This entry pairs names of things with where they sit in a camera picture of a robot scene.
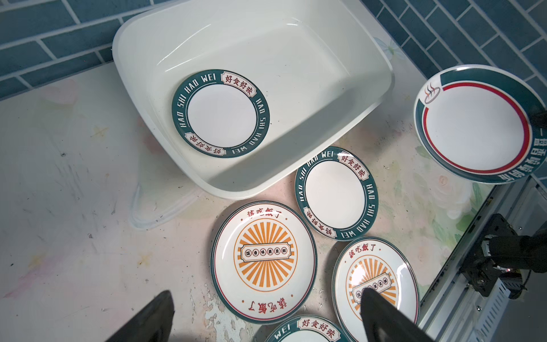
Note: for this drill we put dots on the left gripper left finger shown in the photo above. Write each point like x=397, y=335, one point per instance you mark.
x=152, y=323

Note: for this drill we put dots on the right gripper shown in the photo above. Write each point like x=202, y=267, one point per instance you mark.
x=538, y=119

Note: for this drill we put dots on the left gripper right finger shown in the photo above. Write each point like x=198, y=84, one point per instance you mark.
x=383, y=322

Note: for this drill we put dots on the green red ring plate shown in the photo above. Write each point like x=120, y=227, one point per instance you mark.
x=476, y=121

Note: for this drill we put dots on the green rim plate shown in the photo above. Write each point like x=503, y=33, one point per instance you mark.
x=220, y=113
x=307, y=328
x=337, y=194

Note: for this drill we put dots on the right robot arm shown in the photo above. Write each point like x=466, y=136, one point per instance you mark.
x=520, y=252

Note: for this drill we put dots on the white plastic bin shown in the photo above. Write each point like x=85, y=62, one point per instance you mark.
x=318, y=66

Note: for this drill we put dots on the orange sunburst plate lower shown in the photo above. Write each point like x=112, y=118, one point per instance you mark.
x=372, y=263

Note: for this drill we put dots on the orange sunburst plate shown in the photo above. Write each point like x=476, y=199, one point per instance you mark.
x=372, y=263
x=264, y=262

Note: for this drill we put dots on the orange sunburst plate upper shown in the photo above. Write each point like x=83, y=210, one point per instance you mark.
x=264, y=262

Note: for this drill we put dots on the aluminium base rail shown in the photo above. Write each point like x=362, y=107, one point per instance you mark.
x=471, y=299

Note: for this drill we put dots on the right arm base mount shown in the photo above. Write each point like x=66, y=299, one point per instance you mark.
x=482, y=271

